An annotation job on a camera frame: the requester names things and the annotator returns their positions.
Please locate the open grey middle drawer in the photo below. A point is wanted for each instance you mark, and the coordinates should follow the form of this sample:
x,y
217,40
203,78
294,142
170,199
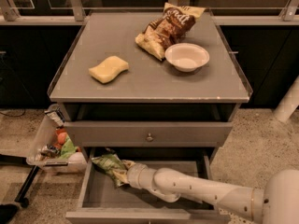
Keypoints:
x,y
101,202

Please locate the clear plastic storage bin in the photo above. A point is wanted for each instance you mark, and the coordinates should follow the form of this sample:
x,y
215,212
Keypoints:
x,y
45,150

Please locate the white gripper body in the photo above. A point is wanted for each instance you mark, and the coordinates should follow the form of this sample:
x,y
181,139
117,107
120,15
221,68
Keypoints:
x,y
134,174

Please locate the black stand leg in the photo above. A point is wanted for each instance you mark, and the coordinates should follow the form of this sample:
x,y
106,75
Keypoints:
x,y
21,198

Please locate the white paper bowl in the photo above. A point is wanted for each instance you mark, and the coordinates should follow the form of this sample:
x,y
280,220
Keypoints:
x,y
186,57

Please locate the closed grey top drawer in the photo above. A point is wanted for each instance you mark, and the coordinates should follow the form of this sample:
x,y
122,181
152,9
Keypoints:
x,y
148,133

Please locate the grey drawer cabinet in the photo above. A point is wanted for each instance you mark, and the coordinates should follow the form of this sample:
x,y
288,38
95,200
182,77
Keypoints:
x,y
150,90

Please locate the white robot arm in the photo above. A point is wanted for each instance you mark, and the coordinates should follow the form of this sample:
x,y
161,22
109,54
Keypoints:
x,y
277,203

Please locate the green packet in bin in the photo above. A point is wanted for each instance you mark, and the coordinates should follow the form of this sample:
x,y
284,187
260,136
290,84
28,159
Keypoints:
x,y
68,149

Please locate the green jalapeno chip bag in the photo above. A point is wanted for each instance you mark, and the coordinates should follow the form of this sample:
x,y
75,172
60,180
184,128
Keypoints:
x,y
117,169

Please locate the yellow sponge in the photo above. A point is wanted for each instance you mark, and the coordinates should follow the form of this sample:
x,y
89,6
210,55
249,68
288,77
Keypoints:
x,y
108,69

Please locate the orange fruit in bin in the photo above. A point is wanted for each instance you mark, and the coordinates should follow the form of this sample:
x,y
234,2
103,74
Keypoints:
x,y
61,138

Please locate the white post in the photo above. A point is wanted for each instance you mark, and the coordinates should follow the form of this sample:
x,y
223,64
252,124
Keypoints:
x,y
289,102

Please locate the brown yellow chip bag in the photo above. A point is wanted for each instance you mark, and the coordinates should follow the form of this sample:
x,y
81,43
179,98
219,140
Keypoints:
x,y
166,31

